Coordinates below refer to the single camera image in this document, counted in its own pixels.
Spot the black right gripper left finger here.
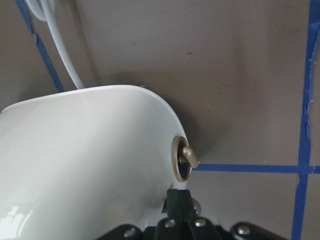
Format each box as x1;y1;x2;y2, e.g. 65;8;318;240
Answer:
153;189;185;240

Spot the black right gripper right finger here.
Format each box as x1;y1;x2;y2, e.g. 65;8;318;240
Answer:
177;189;226;240

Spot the white two-slot toaster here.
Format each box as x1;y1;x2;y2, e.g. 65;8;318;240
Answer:
0;85;196;240

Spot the white power cord with plug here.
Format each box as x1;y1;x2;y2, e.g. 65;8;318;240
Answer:
23;0;86;90

